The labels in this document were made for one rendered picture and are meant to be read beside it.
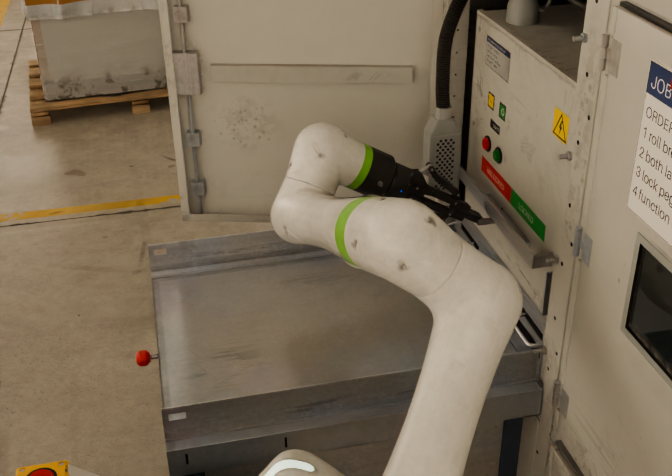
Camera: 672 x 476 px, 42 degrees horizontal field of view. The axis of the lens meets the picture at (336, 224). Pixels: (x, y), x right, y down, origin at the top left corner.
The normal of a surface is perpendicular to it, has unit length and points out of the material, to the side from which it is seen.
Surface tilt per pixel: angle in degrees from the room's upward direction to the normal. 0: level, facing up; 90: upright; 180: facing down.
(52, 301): 0
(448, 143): 90
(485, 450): 90
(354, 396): 90
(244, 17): 90
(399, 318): 0
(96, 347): 0
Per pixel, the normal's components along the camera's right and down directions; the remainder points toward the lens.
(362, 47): -0.07, 0.49
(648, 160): -0.98, 0.12
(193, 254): 0.22, 0.47
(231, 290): -0.01, -0.87
